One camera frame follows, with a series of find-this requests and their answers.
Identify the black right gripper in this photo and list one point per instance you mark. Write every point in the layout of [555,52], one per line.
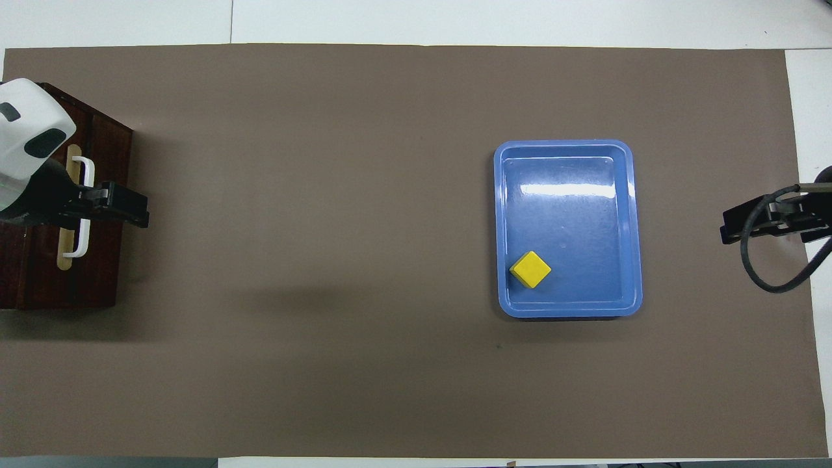
[822,214]

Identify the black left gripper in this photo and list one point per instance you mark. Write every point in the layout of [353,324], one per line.
[45,205]

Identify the yellow cube block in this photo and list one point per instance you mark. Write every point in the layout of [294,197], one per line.
[530,270]

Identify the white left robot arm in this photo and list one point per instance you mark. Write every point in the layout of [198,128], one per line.
[32,117]

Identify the dark wooden drawer cabinet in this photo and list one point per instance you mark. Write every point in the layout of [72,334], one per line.
[107,260]

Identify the blue plastic tray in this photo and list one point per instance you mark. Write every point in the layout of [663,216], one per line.
[572,221]

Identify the brown table mat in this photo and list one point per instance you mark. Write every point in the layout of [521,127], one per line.
[325,260]

